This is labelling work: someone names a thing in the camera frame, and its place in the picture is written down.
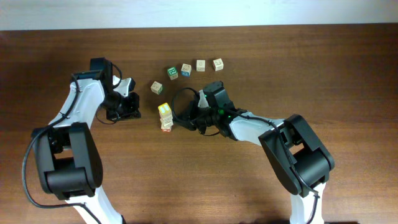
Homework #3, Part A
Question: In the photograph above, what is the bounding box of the wooden block red edge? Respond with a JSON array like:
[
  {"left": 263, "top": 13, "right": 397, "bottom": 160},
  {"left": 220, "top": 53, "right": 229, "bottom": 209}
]
[{"left": 160, "top": 115, "right": 173, "bottom": 126}]

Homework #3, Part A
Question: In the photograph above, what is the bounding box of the wooden block red side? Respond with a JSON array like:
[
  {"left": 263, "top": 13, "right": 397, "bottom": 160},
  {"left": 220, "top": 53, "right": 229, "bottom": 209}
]
[{"left": 161, "top": 122, "right": 173, "bottom": 133}]

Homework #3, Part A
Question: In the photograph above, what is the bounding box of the wooden block yellow side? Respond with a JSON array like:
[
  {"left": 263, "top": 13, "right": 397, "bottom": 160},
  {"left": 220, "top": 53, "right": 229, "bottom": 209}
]
[{"left": 158, "top": 103, "right": 172, "bottom": 118}]

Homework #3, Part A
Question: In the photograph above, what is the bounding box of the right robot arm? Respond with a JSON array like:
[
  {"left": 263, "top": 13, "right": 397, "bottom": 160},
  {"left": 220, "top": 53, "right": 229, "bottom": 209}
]
[{"left": 173, "top": 81, "right": 335, "bottom": 223}]

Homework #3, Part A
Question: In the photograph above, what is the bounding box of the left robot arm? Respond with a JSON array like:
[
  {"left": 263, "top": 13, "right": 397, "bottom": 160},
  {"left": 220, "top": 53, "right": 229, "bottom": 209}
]
[{"left": 27, "top": 58, "right": 141, "bottom": 223}]

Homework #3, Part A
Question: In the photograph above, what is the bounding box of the wooden block green side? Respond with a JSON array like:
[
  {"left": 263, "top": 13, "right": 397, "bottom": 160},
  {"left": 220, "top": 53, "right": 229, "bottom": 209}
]
[{"left": 150, "top": 81, "right": 163, "bottom": 95}]

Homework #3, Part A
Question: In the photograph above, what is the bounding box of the wooden block blue side snail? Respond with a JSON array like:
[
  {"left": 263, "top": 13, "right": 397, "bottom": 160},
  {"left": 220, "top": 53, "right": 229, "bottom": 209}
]
[{"left": 181, "top": 63, "right": 192, "bottom": 77}]

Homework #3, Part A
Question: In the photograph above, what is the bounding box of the plain wooden block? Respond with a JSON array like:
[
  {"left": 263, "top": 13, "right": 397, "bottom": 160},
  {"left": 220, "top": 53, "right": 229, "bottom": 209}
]
[{"left": 196, "top": 60, "right": 206, "bottom": 72}]

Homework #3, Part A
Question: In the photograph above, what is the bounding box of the green R letter block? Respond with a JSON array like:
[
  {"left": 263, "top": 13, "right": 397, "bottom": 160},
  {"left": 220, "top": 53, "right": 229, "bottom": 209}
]
[{"left": 167, "top": 67, "right": 178, "bottom": 80}]

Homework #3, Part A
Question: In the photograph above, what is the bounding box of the wooden block far right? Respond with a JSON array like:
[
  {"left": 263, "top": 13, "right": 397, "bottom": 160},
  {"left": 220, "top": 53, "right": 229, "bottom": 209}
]
[{"left": 213, "top": 58, "right": 224, "bottom": 71}]

